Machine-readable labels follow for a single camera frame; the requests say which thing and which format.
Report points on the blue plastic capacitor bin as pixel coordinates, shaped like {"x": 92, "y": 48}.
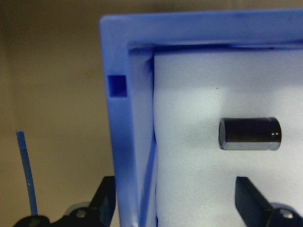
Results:
{"x": 118, "y": 142}

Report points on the dark parts in far bin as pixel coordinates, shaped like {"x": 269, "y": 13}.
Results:
{"x": 201, "y": 165}

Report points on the short dark cylindrical capacitor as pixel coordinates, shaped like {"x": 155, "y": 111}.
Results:
{"x": 248, "y": 132}

